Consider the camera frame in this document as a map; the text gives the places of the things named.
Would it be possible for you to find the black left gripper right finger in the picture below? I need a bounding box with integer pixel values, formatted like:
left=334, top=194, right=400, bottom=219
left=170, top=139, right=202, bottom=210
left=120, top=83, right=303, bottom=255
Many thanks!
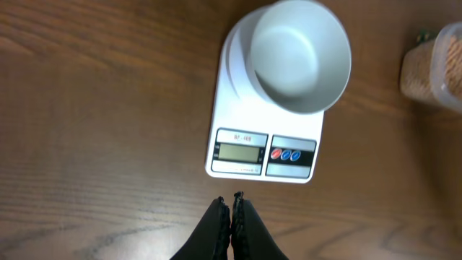
left=230, top=191, right=288, bottom=260

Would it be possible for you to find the white digital kitchen scale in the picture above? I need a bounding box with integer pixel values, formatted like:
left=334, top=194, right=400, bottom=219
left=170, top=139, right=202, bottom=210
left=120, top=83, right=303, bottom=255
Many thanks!
left=205, top=6, right=324, bottom=183

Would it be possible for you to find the clear plastic container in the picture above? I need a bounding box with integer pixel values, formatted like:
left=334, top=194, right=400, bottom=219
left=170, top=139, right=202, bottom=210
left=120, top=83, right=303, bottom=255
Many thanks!
left=414, top=22, right=461, bottom=113

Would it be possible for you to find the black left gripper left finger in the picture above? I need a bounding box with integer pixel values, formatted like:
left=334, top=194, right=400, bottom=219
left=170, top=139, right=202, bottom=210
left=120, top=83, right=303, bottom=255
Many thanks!
left=170, top=196, right=231, bottom=260

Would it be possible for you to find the white bowl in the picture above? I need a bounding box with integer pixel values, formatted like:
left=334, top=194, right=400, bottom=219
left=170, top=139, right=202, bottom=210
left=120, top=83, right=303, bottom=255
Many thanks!
left=249, top=1, right=352, bottom=114

